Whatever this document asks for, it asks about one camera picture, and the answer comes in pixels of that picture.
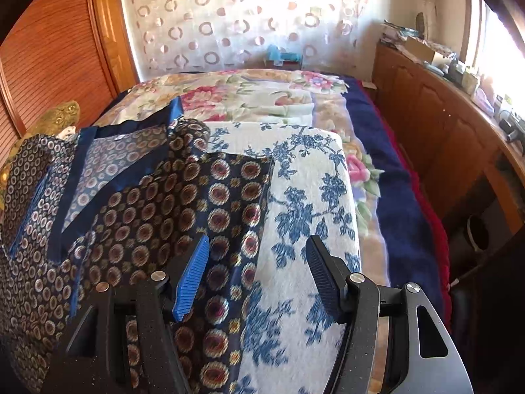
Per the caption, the cardboard box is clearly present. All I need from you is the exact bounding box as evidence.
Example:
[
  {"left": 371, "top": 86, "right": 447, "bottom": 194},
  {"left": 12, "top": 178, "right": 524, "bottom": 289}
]
[{"left": 404, "top": 35, "right": 437, "bottom": 63}]

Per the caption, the bright window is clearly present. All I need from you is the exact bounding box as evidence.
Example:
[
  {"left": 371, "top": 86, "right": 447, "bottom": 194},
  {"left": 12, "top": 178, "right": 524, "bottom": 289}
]
[{"left": 468, "top": 0, "right": 525, "bottom": 103}]

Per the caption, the yellow green pillow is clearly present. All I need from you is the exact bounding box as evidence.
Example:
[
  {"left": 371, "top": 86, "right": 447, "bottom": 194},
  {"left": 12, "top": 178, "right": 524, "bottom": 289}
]
[{"left": 0, "top": 99, "right": 81, "bottom": 214}]

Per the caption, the navy patterned silk shirt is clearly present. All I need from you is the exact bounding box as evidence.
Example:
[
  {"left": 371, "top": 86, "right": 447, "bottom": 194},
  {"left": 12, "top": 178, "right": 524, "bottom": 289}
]
[{"left": 0, "top": 98, "right": 275, "bottom": 394}]

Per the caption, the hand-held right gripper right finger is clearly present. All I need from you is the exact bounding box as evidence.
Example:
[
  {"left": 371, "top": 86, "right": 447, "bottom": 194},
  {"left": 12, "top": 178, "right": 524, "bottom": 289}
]
[{"left": 305, "top": 235, "right": 472, "bottom": 394}]

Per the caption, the pile of small desk items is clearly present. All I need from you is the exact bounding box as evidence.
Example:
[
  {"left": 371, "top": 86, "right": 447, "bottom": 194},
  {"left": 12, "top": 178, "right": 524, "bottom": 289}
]
[{"left": 379, "top": 18, "right": 525, "bottom": 144}]

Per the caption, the wooden sideboard cabinet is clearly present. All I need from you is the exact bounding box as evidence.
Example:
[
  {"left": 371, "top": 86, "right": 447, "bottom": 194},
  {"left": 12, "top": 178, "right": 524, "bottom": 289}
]
[{"left": 371, "top": 43, "right": 525, "bottom": 234}]

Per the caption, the white circle-patterned curtain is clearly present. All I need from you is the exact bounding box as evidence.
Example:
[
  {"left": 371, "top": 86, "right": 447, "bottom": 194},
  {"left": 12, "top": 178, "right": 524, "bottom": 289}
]
[{"left": 119, "top": 0, "right": 374, "bottom": 75}]

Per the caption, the blue plastic object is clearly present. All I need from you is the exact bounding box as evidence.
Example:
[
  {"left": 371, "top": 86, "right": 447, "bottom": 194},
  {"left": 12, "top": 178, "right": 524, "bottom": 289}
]
[{"left": 264, "top": 45, "right": 302, "bottom": 66}]

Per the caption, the white round pot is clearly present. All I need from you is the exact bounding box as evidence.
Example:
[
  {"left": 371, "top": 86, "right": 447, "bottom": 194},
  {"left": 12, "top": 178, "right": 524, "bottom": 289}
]
[{"left": 467, "top": 213, "right": 491, "bottom": 252}]

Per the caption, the cream floral quilt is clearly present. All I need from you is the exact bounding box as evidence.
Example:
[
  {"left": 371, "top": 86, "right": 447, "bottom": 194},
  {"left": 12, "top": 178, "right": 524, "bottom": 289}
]
[{"left": 98, "top": 69, "right": 386, "bottom": 255}]

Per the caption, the red blanket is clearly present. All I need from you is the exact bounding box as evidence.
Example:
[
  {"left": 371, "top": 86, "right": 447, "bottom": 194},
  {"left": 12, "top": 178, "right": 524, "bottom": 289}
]
[{"left": 400, "top": 148, "right": 454, "bottom": 329}]

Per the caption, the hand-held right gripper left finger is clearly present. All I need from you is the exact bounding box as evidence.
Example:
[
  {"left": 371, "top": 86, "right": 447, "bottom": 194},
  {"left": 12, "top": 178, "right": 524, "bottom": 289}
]
[{"left": 41, "top": 235, "right": 211, "bottom": 394}]

